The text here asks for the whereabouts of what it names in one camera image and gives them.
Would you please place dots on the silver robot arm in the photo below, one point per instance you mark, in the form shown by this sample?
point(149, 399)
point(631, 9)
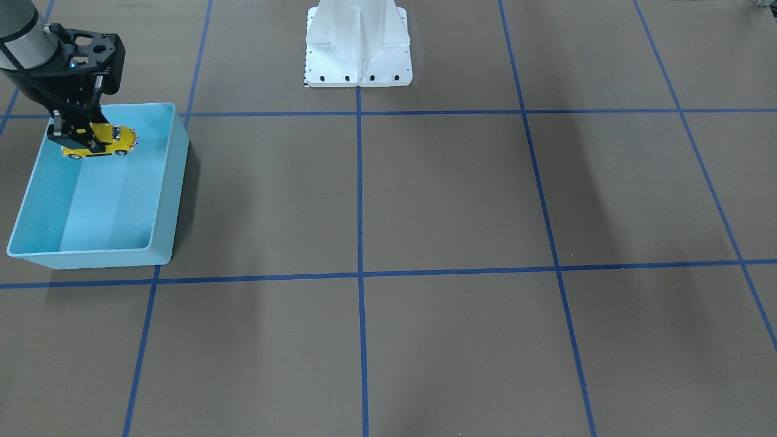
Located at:
point(39, 58)

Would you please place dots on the white pedestal column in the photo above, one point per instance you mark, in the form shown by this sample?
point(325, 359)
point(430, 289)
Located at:
point(357, 44)

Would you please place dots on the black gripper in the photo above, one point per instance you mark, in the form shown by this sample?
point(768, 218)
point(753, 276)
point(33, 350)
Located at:
point(48, 85)

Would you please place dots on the light blue plastic bin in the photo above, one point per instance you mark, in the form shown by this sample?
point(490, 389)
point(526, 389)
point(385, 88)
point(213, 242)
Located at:
point(106, 211)

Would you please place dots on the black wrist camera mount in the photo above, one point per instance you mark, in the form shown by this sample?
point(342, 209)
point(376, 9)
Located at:
point(87, 55)

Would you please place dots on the yellow beetle toy car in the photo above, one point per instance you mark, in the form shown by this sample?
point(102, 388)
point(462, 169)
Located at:
point(112, 139)

